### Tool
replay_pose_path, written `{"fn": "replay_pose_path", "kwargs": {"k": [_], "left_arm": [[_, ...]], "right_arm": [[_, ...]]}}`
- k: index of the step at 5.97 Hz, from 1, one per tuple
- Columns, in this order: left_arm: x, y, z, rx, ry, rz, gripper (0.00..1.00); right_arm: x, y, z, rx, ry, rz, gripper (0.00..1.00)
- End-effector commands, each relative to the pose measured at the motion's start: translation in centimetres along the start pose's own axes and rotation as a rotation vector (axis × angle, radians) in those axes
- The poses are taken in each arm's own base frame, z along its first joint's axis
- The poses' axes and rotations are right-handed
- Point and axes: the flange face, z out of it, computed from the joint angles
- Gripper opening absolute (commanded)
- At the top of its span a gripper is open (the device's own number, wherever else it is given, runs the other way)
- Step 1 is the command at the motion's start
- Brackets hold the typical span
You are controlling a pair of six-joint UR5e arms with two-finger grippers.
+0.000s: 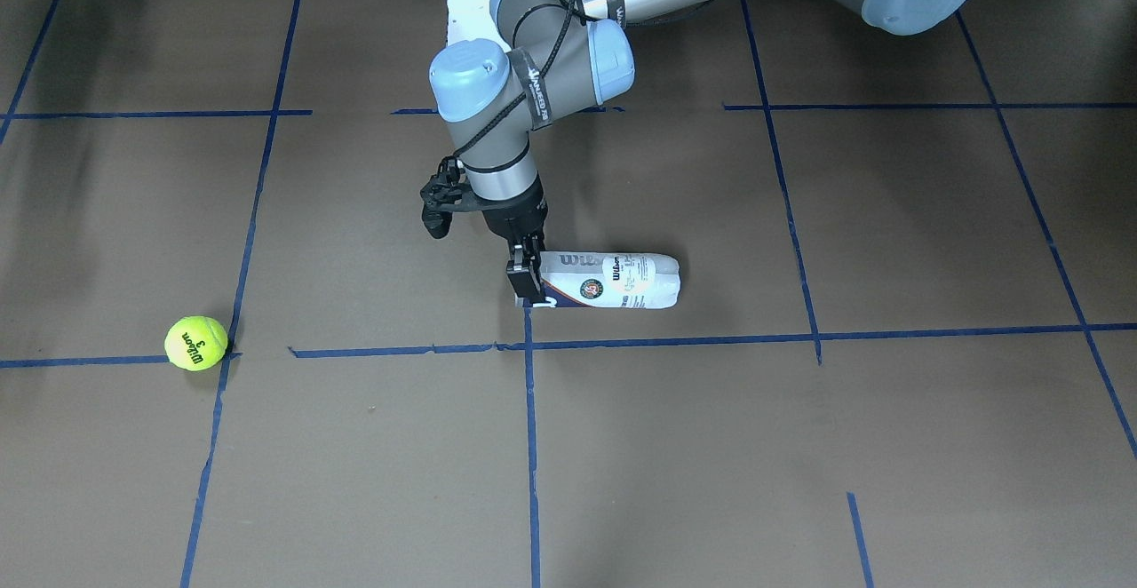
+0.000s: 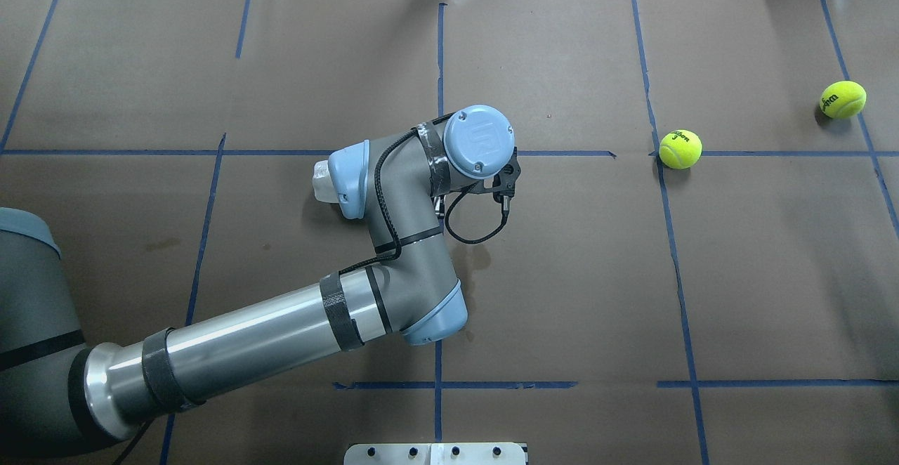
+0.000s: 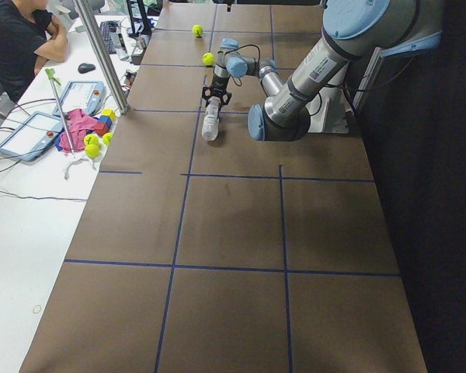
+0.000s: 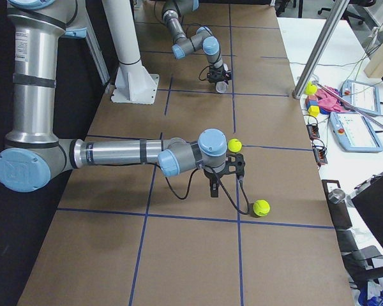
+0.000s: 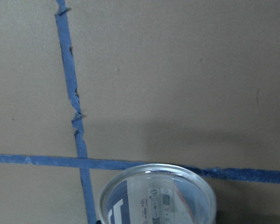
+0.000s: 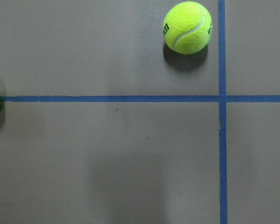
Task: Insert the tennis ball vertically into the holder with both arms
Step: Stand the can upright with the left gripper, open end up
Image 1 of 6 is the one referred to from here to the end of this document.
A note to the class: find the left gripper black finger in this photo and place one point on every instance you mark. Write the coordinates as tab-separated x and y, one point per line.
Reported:
523	270

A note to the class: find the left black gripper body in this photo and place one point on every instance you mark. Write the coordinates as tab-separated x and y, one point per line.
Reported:
518	218

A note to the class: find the clear tennis ball can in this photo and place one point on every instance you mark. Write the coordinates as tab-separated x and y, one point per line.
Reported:
607	280

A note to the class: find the tennis ball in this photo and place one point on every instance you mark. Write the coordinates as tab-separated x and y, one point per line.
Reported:
196	343

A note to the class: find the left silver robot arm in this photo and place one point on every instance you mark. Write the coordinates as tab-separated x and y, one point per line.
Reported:
512	67

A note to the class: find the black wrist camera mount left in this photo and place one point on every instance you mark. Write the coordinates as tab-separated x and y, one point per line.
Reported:
445	194

